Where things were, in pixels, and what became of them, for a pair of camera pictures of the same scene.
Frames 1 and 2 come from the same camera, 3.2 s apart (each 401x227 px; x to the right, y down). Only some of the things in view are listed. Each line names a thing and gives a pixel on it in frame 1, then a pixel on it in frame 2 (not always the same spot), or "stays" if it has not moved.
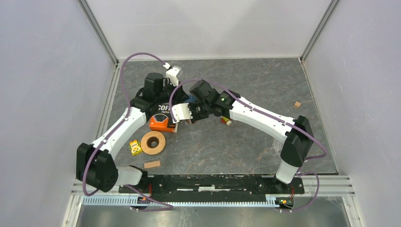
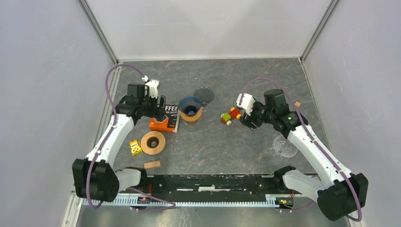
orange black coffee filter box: x=161 y=120 stays
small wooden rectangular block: x=152 y=164 stays
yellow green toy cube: x=135 y=147 stays
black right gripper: x=195 y=118 → x=246 y=119
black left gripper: x=180 y=96 → x=157 y=112
